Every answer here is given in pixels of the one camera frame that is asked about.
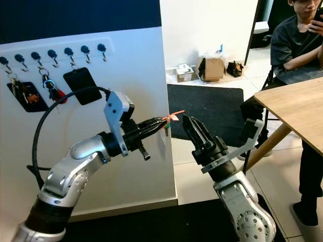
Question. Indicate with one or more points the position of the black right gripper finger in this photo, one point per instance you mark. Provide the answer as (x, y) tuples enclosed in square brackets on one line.
[(204, 133), (192, 133)]

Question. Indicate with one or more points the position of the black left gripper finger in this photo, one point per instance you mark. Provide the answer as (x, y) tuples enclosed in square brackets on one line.
[(152, 133), (154, 123)]

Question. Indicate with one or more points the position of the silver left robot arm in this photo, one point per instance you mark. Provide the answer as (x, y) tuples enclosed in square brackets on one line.
[(75, 171)]

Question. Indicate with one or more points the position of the metal keys with brown charm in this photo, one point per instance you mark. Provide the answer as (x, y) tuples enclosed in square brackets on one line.
[(15, 86)]

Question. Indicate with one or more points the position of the dark grey door mat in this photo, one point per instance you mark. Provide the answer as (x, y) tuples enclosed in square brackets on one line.
[(202, 111)]

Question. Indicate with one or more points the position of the small white box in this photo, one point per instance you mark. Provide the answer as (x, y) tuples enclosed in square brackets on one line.
[(184, 73)]

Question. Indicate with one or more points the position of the brown cardboard box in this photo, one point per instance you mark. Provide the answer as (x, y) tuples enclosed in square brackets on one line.
[(212, 69)]

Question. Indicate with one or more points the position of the pair of dark shoes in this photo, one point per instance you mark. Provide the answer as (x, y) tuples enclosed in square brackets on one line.
[(234, 69)]

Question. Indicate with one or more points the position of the black card holder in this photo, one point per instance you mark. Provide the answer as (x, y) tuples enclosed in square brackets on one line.
[(78, 79)]

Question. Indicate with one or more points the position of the clear plastic bag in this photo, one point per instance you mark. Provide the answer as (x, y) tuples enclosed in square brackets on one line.
[(212, 53)]

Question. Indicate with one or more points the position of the key bunch with red fob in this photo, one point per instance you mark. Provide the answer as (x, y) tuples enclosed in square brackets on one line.
[(54, 94)]

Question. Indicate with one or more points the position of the large black floor rug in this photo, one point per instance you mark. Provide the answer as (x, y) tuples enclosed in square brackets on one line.
[(156, 222)]

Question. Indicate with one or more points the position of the light wooden table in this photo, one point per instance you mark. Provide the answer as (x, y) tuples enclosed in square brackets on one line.
[(298, 106)]

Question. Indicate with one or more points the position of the dark blue card holder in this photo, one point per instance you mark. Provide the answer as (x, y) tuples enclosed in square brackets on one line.
[(34, 105)]

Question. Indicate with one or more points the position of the person in grey t-shirt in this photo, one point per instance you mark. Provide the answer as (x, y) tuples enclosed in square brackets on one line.
[(292, 45)]

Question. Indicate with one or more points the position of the black door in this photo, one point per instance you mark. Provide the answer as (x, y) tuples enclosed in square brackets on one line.
[(280, 7)]

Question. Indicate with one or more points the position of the black smartphone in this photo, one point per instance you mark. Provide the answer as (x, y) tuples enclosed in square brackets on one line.
[(319, 12)]

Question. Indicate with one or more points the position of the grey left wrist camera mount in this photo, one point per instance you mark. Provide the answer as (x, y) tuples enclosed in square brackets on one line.
[(117, 111)]

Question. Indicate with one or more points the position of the blue round wall hook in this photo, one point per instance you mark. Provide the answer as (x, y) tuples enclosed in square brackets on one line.
[(2, 61), (68, 51), (52, 53), (35, 56), (101, 47), (85, 49), (19, 58)]

